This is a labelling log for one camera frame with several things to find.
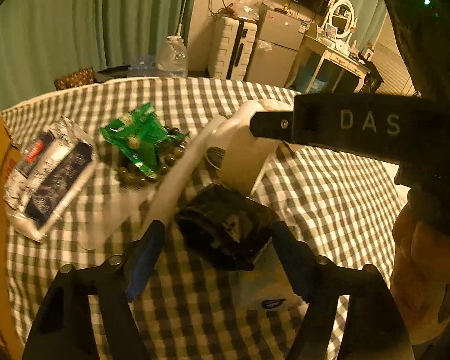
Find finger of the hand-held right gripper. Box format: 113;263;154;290
249;109;295;140

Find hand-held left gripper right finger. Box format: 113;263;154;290
270;220;415;360

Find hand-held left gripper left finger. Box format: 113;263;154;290
22;219;166;360

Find pale tissue pack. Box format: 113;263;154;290
229;245;310;312

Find black plastic packet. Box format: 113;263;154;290
174;183;280;271

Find green snack packet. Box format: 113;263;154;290
99;103;190;179

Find black and white snack packet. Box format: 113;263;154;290
4;115;98;242

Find person's right hand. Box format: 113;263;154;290
390;189;450;346

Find black bag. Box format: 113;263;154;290
360;65;383;94

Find blue waste bin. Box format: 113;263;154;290
296;50;338;94

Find white dressing table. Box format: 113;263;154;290
285;34;372;94

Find silver fridge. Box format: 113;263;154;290
245;5;310;83

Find white louvred door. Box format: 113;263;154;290
371;11;417;96

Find grey checked cloth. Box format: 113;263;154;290
0;77;409;360

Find white suitcase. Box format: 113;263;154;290
208;15;257;81

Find crumpled clear plastic bag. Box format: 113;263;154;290
229;2;259;21

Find narrow green curtain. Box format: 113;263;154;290
339;0;391;46

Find white oval mirror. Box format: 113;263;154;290
324;0;358;42

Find large clear water jug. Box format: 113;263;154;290
155;34;189;79

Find wrapped pack of bottles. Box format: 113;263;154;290
125;55;158;72

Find white pole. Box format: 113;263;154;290
174;0;193;38

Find black clothes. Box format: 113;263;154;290
94;64;130;83

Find brown patterned bag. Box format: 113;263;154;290
54;67;96;91

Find wide green curtain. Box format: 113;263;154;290
0;0;201;111

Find dark bead bracelet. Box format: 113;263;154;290
116;125;190;187

